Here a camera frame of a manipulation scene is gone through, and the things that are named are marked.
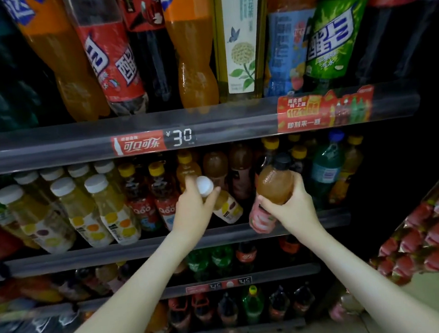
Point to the person's left hand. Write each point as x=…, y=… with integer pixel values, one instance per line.
x=193, y=216

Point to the person's right hand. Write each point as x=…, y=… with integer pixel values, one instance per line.
x=296, y=213

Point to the yellow juice bottle white cap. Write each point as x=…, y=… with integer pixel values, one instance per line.
x=227, y=208

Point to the brown tea bottle black cap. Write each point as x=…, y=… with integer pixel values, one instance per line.
x=274, y=182

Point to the drinks shelf unit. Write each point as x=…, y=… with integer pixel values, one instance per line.
x=49, y=145

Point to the person's left forearm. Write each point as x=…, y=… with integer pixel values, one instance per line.
x=117, y=311

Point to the person's right forearm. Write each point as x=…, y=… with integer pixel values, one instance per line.
x=383, y=288

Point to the red shelf label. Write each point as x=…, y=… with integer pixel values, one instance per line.
x=138, y=143
x=326, y=109

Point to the digital price tag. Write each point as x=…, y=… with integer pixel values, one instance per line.
x=181, y=136

